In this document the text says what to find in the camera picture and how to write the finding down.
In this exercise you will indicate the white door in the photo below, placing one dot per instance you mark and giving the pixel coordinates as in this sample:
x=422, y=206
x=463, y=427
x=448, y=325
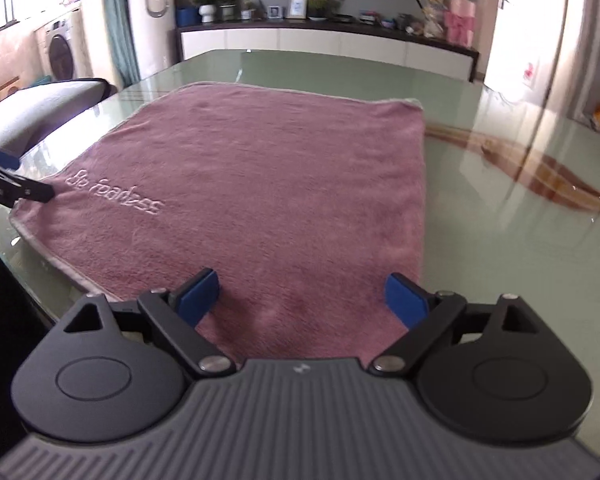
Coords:
x=530, y=25

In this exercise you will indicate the teal curtain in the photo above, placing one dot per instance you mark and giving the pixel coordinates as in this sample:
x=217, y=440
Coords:
x=120, y=20

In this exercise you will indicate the blue pot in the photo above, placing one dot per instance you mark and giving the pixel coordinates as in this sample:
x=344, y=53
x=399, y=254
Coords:
x=186, y=16

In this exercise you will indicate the white picture frame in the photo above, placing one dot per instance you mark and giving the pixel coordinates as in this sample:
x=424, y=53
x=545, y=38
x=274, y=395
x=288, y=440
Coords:
x=297, y=7

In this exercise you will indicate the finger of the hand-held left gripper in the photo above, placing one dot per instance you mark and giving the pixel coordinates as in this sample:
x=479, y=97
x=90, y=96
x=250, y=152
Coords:
x=30, y=190
x=0, y=157

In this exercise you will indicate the white standing air conditioner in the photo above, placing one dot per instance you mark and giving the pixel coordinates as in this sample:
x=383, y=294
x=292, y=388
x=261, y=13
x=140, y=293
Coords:
x=157, y=30

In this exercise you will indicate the white sideboard with dark top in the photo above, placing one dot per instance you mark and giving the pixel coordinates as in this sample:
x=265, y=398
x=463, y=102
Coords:
x=330, y=42

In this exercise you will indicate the pink gift box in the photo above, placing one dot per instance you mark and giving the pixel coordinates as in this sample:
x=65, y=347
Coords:
x=460, y=22

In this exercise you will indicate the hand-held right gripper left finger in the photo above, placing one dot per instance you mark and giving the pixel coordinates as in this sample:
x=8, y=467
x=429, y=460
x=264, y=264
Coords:
x=197, y=300

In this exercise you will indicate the washing machine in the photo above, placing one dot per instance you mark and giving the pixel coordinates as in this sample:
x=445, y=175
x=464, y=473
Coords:
x=62, y=50

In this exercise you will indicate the small green potted plant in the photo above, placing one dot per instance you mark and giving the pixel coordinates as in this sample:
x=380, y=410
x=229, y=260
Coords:
x=228, y=6

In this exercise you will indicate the round green potted plant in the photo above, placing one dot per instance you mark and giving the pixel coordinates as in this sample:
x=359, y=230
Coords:
x=321, y=6

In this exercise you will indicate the pink towel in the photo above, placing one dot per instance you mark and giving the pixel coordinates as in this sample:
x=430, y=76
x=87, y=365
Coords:
x=260, y=185

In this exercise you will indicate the grey chair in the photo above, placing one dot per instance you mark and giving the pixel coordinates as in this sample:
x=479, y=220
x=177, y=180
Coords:
x=35, y=110

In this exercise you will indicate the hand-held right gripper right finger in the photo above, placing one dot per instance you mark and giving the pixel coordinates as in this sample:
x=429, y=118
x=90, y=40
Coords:
x=405, y=302

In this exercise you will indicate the pale doll figure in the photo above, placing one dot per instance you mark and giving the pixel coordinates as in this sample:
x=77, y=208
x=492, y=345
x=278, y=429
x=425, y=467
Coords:
x=434, y=15

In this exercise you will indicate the small white photo frame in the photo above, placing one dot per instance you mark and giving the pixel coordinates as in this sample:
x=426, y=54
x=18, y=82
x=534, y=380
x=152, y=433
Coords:
x=274, y=11

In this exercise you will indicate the green plant in white pot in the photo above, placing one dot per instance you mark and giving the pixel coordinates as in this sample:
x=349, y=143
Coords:
x=207, y=2

